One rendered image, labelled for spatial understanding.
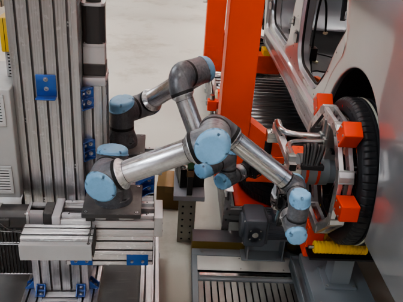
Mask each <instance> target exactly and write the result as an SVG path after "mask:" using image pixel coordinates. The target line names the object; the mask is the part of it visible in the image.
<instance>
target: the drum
mask: <svg viewBox="0 0 403 302"><path fill-rule="evenodd" d="M295 155H296V164H301V163H302V161H303V153H297V154H295ZM320 163H321V164H323V165H324V171H311V170H302V174H301V175H302V177H303V179H304V181H305V183H306V185H326V184H327V183H333V182H334V181H335V177H336V164H335V160H334V161H330V160H329V159H323V157H322V160H321V162H320Z"/></svg>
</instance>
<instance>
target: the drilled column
mask: <svg viewBox="0 0 403 302"><path fill-rule="evenodd" d="M195 212H196V201H179V207H178V228H177V241H182V242H191V234H192V229H194V221H195Z"/></svg>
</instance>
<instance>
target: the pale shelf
mask: <svg viewBox="0 0 403 302"><path fill-rule="evenodd" d="M204 199H205V196H204V187H197V188H193V196H192V197H187V188H180V187H179V184H178V179H177V177H176V173H175V176H174V193H173V201H201V202H204Z"/></svg>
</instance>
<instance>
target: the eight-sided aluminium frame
mask: <svg viewBox="0 0 403 302"><path fill-rule="evenodd" d="M324 118H326V119H327V122H328V123H329V124H330V127H331V128H332V130H333V134H334V144H335V164H336V177H335V185H334V189H333V194H332V199H331V203H330V208H329V213H328V216H327V217H326V218H325V217H324V214H323V212H322V210H321V208H320V205H319V203H318V193H317V185H311V190H312V197H311V205H310V207H309V213H308V218H309V221H310V223H311V226H312V230H313V231H314V233H316V234H328V233H330V232H332V231H334V230H336V229H338V228H339V227H342V226H343V225H344V222H339V220H338V218H337V217H336V214H335V212H334V210H333V207H334V203H335V198H336V196H337V195H341V190H342V185H345V186H344V190H343V194H342V195H350V196H351V191H352V188H353V185H354V175H355V171H354V164H353V148H350V147H345V165H346V170H344V165H343V155H342V147H338V141H337V136H336V132H337V130H338V129H339V127H340V126H341V124H342V122H343V121H345V122H348V120H347V119H346V118H345V116H344V115H343V114H342V112H341V111H340V109H339V107H337V105H333V104H323V105H322V106H320V109H319V110H318V112H317V113H316V114H315V116H314V117H313V118H312V119H311V120H310V122H309V125H308V132H311V133H314V132H316V133H319V132H320V131H322V127H323V121H324ZM313 209H314V210H315V214H316V217H317V218H316V217H315V214H314V211H313ZM317 219H318V221H317Z"/></svg>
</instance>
